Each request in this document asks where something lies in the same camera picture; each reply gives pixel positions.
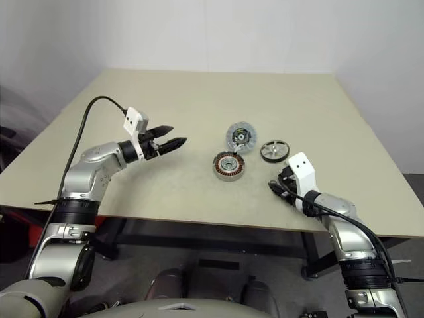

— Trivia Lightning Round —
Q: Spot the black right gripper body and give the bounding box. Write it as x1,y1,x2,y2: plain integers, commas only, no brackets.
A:
283,187,299,205

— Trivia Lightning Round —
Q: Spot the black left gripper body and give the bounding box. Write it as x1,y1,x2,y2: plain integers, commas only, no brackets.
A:
138,131,163,160

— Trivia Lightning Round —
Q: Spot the black caster wheel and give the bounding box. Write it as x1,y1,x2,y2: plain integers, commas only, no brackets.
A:
299,264,319,281

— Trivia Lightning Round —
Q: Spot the dark rounded shape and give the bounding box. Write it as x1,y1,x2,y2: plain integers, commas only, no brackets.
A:
145,268,185,301
241,276,282,309

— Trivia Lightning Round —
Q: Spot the red object under table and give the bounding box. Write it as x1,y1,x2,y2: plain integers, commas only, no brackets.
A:
0,211,50,262

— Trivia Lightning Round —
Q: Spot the grey robot torso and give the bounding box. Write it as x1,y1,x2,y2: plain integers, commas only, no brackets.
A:
79,297,292,318

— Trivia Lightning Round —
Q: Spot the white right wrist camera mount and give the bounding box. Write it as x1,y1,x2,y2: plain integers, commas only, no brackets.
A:
280,151,316,213

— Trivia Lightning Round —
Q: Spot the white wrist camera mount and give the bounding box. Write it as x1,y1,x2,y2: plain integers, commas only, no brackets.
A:
122,106,152,162
280,151,316,213

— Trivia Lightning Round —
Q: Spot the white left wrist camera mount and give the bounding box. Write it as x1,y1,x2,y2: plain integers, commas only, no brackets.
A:
122,106,152,162

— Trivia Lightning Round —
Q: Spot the black metal table frame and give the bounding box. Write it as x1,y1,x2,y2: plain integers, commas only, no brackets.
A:
0,205,424,282

